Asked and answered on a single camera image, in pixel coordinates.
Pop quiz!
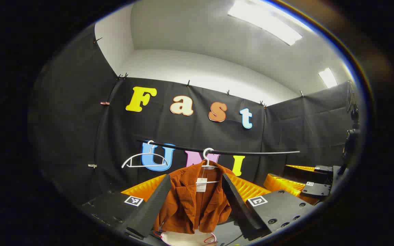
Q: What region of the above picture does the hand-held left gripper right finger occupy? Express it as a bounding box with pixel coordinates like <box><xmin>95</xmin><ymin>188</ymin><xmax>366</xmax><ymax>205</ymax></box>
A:
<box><xmin>221</xmin><ymin>173</ymin><xmax>315</xmax><ymax>236</ymax></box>

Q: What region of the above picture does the orange corduroy jacket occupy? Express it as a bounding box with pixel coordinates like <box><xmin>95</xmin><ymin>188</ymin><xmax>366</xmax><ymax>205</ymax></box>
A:
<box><xmin>154</xmin><ymin>161</ymin><xmax>235</xmax><ymax>235</ymax></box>

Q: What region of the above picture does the white laundry hamper red rim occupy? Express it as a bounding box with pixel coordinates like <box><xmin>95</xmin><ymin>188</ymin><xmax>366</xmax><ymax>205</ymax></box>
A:
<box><xmin>154</xmin><ymin>230</ymin><xmax>219</xmax><ymax>246</ymax></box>

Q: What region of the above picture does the white plastic hanger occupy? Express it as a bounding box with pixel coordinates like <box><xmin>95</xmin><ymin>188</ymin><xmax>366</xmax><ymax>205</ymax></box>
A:
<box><xmin>121</xmin><ymin>140</ymin><xmax>169</xmax><ymax>169</ymax></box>
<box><xmin>197</xmin><ymin>148</ymin><xmax>223</xmax><ymax>185</ymax></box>

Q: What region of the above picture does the long ceiling light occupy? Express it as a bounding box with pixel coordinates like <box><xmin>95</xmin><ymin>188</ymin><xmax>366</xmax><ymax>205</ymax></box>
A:
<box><xmin>227</xmin><ymin>0</ymin><xmax>303</xmax><ymax>46</ymax></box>

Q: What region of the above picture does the black backdrop cloth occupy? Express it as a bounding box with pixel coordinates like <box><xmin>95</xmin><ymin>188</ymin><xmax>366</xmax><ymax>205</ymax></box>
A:
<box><xmin>29</xmin><ymin>26</ymin><xmax>355</xmax><ymax>212</ymax></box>

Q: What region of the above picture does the black clothes rack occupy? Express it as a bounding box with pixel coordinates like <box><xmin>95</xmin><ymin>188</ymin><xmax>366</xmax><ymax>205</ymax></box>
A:
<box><xmin>136</xmin><ymin>138</ymin><xmax>301</xmax><ymax>156</ymax></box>

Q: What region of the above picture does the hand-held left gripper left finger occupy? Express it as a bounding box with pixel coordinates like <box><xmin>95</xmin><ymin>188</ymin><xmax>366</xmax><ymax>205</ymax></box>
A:
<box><xmin>81</xmin><ymin>174</ymin><xmax>172</xmax><ymax>240</ymax></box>

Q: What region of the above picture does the black camera tripod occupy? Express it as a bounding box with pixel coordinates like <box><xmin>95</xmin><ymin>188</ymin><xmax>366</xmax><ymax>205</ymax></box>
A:
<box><xmin>341</xmin><ymin>81</ymin><xmax>362</xmax><ymax>175</ymax></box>

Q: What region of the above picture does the small ceiling light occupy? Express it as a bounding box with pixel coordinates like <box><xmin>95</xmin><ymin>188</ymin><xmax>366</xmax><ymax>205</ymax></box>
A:
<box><xmin>318</xmin><ymin>67</ymin><xmax>338</xmax><ymax>89</ymax></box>

